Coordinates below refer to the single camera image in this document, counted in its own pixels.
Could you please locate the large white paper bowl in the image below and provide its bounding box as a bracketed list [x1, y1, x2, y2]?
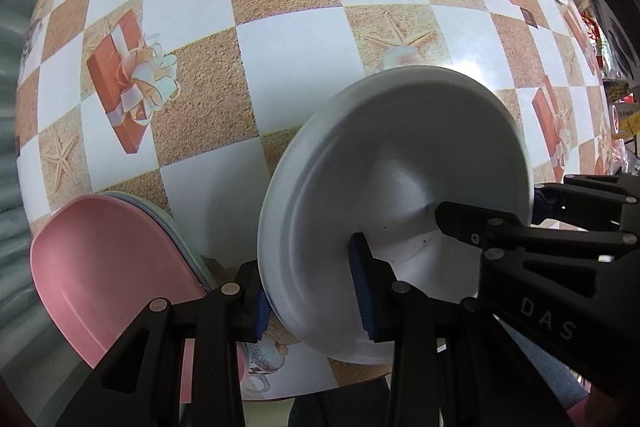
[257, 66, 534, 365]

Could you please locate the green curtain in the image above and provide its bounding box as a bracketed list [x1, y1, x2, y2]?
[1, 0, 88, 389]

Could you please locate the pink plastic plate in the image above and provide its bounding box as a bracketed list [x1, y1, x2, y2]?
[28, 194, 252, 405]

